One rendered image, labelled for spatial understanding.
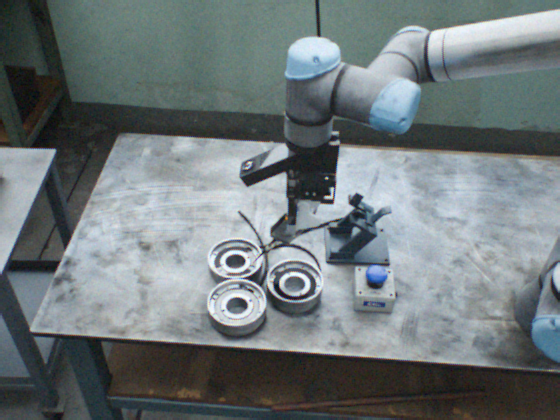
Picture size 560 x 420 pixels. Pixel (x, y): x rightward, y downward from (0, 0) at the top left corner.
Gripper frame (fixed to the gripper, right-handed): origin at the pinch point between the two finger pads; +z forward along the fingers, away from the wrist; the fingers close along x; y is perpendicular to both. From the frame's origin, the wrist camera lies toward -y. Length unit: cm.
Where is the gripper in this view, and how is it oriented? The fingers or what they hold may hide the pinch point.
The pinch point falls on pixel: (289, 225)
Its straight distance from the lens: 109.3
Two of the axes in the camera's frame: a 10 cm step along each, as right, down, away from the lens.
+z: -0.3, 7.3, 6.9
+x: 0.2, -6.9, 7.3
